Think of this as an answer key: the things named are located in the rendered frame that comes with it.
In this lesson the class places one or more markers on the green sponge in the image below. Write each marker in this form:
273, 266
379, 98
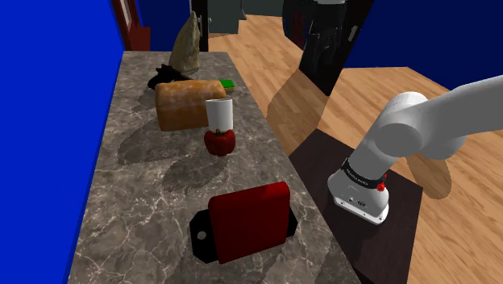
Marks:
228, 84

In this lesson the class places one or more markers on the black cabinet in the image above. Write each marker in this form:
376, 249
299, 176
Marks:
326, 43

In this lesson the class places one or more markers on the black pan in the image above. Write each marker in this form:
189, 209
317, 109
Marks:
165, 76

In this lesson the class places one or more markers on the dark robot stand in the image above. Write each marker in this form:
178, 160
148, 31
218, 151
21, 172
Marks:
377, 244

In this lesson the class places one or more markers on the orange bread loaf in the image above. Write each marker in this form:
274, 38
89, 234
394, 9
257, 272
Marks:
180, 104

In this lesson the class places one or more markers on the white cup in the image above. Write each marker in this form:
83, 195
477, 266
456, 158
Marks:
220, 114

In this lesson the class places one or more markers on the red bell pepper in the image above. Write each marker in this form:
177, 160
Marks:
220, 143

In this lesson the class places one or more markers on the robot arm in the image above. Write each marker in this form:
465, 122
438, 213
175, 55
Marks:
408, 133

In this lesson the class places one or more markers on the red block on black board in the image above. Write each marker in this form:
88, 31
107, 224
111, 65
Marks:
247, 222

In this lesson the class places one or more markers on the red door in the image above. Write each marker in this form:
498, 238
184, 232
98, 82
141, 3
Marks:
131, 23

